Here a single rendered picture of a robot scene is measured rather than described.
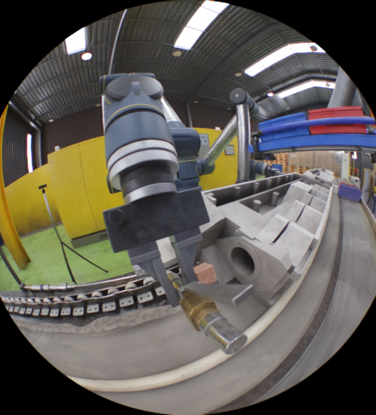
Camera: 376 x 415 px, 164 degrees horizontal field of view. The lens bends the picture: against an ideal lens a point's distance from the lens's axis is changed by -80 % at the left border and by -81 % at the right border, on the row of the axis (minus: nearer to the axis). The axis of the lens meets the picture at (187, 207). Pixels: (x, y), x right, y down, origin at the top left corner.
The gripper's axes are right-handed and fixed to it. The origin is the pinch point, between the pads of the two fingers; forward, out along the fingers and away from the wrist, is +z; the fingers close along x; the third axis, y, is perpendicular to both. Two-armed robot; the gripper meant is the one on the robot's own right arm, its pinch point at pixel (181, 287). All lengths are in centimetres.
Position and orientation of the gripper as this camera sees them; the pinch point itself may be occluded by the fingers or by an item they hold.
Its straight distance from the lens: 20.4
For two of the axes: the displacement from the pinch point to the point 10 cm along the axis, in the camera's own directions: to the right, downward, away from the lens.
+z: 3.0, 9.5, -0.6
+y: 3.6, -1.8, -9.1
